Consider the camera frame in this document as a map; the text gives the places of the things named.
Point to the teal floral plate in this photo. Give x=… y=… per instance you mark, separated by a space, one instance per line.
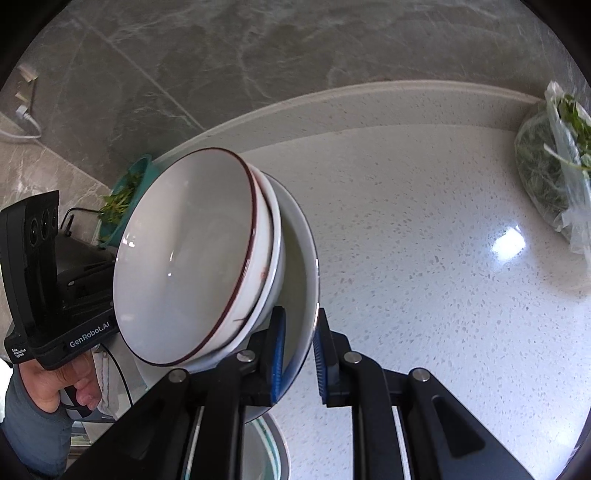
x=264 y=451

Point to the white bowl with dark rim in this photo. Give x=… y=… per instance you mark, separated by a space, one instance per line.
x=193 y=259

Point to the steel rice cooker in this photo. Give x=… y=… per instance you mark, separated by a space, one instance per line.
x=84 y=271

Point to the left hand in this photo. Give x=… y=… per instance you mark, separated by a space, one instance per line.
x=44 y=386

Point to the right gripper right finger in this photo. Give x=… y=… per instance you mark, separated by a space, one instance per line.
x=335 y=375

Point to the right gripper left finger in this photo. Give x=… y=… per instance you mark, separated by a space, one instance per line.
x=263 y=382

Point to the wall socket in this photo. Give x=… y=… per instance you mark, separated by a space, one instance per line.
x=26 y=84

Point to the white deep plate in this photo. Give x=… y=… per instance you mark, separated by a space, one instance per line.
x=299 y=294

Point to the grey left sleeve forearm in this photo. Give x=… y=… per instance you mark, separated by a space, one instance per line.
x=40 y=440

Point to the plastic bag of greens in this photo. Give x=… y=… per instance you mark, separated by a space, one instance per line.
x=552 y=149

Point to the green basin with vegetables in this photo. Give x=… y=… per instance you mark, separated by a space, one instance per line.
x=120 y=203

